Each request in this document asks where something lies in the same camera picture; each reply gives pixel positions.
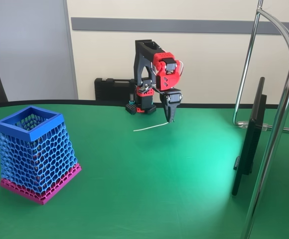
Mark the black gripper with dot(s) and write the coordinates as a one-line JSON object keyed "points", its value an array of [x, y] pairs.
{"points": [[173, 98]]}

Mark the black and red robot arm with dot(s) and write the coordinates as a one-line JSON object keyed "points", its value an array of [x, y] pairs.
{"points": [[140, 57]]}

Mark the blue and pink lattice basket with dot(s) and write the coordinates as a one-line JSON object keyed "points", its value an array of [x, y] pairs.
{"points": [[35, 159]]}

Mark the black perforated tool holder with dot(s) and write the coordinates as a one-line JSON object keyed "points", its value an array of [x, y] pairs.
{"points": [[130, 109]]}

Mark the black plastic tool case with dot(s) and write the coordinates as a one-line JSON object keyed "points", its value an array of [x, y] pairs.
{"points": [[112, 89]]}

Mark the black flat light panel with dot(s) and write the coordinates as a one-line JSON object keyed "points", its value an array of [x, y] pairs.
{"points": [[249, 139]]}

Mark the green cloth with black edge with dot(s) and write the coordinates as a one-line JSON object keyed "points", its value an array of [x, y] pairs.
{"points": [[134, 186]]}

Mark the chrome tube stand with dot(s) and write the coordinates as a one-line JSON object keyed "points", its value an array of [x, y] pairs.
{"points": [[246, 62]]}

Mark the slanted chrome pole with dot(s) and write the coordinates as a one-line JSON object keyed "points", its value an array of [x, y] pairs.
{"points": [[271, 149]]}

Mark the small wrist camera board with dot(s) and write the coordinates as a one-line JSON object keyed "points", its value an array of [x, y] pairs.
{"points": [[144, 88]]}

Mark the grey wall rail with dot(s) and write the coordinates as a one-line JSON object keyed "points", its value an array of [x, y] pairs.
{"points": [[184, 26]]}

